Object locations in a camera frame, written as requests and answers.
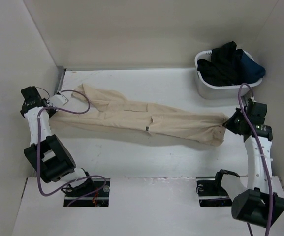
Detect beige trousers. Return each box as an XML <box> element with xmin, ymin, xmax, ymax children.
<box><xmin>50</xmin><ymin>84</ymin><xmax>229</xmax><ymax>147</ymax></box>

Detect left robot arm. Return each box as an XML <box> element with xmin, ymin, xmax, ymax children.
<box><xmin>20</xmin><ymin>86</ymin><xmax>97</xmax><ymax>197</ymax></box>

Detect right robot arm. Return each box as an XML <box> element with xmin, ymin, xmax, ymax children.
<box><xmin>212</xmin><ymin>98</ymin><xmax>284</xmax><ymax>228</ymax></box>

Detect white laundry basket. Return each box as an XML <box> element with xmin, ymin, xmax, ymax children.
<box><xmin>194</xmin><ymin>49</ymin><xmax>264</xmax><ymax>100</ymax></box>

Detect dark blue garment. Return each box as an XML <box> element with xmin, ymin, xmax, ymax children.
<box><xmin>236</xmin><ymin>49</ymin><xmax>266</xmax><ymax>84</ymax></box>

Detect black garment in basket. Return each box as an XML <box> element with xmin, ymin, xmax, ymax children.
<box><xmin>197</xmin><ymin>41</ymin><xmax>241</xmax><ymax>87</ymax></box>

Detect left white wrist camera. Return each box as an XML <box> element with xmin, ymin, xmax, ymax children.
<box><xmin>47</xmin><ymin>94</ymin><xmax>68</xmax><ymax>107</ymax></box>

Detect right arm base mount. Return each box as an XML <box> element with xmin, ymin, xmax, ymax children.
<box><xmin>196</xmin><ymin>178</ymin><xmax>232</xmax><ymax>207</ymax></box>

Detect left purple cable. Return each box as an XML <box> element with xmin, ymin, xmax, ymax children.
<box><xmin>35</xmin><ymin>87</ymin><xmax>107</xmax><ymax>207</ymax></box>

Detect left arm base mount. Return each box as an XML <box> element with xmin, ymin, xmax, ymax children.
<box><xmin>62</xmin><ymin>178</ymin><xmax>110</xmax><ymax>207</ymax></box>

